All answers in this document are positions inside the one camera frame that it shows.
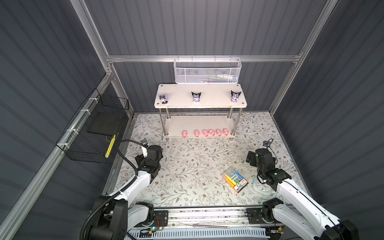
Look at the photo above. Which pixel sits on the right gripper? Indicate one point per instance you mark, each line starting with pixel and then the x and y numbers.
pixel 252 161

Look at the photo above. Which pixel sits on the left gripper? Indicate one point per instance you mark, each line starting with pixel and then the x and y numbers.
pixel 139 161

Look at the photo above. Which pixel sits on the pink pig toy top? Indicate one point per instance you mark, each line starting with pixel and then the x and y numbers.
pixel 225 131

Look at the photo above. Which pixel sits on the black purple toy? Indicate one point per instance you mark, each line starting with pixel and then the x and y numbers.
pixel 235 96

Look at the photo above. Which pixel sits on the black purple toy figure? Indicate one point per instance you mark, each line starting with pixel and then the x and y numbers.
pixel 196 97

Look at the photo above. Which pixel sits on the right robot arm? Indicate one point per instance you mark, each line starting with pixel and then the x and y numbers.
pixel 309 220

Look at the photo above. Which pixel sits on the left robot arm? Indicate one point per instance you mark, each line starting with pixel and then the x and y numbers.
pixel 112 218

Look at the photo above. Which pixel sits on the white two-tier shelf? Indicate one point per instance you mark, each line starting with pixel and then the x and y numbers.
pixel 214 111

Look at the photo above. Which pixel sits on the light blue alarm clock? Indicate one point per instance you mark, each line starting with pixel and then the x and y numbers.
pixel 263 189

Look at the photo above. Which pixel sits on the pack of coloured markers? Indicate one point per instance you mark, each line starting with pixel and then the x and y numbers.
pixel 236 181

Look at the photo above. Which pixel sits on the yellow marker in basket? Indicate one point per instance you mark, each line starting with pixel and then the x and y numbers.
pixel 110 147

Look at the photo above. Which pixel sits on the pens in white basket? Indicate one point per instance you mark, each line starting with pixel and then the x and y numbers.
pixel 225 78

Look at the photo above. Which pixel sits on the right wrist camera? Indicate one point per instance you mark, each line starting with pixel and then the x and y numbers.
pixel 266 144

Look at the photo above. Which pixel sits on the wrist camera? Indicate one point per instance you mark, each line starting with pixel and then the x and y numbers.
pixel 145 146
pixel 266 144

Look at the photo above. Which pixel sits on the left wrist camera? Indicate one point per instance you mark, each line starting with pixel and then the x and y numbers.
pixel 145 146

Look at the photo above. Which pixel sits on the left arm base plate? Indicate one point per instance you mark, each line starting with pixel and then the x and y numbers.
pixel 160 219

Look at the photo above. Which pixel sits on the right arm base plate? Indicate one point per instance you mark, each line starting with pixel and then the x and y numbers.
pixel 255 216

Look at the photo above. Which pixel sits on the black wire wall basket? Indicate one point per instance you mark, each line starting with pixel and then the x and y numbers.
pixel 88 138

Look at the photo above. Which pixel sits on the white vented cable duct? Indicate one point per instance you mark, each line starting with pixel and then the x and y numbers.
pixel 203 233

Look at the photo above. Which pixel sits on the white mesh wall basket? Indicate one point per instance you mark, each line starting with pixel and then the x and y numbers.
pixel 188 71

